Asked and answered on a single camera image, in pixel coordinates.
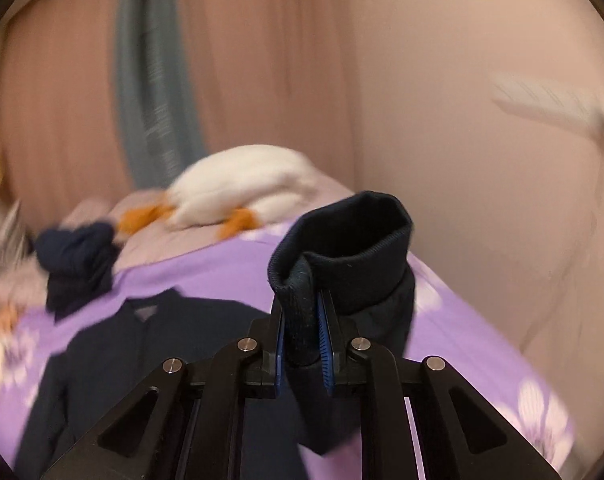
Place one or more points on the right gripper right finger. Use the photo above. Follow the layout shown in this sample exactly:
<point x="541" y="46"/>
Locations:
<point x="334" y="339"/>

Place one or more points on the folded navy garment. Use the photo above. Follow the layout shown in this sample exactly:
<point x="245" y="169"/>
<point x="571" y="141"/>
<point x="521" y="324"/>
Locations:
<point x="79" y="263"/>

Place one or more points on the purple floral bed sheet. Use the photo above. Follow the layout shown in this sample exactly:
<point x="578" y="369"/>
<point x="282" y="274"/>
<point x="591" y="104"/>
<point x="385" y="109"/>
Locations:
<point x="444" y="325"/>

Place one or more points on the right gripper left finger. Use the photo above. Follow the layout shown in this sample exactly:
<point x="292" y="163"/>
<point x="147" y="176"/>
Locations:
<point x="265" y="376"/>

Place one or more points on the navy blue jacket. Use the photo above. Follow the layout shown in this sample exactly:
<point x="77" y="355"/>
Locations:
<point x="352" y="254"/>

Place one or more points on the teal lettered curtain band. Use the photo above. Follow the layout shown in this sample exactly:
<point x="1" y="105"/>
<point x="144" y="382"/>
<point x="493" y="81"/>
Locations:
<point x="159" y="123"/>

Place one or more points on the white wall power strip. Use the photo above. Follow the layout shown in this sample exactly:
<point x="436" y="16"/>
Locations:
<point x="577" y="110"/>

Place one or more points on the white orange plush duck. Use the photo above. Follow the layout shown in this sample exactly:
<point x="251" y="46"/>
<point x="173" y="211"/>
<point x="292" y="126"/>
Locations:
<point x="239" y="189"/>

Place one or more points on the pink curtain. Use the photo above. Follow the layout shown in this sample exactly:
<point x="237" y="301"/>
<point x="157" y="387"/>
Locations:
<point x="262" y="71"/>

